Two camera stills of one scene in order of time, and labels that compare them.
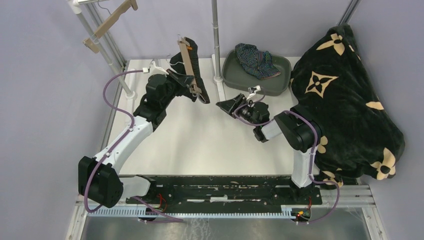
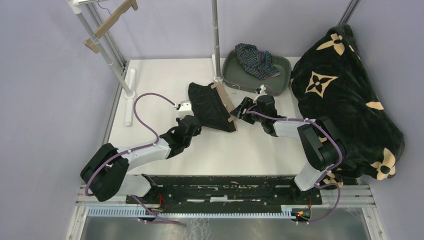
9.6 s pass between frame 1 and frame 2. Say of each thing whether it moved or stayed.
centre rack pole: stayed
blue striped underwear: stayed
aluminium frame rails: stayed
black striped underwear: moved
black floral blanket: stayed
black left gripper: moved
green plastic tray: stayed
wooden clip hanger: moved
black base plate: stayed
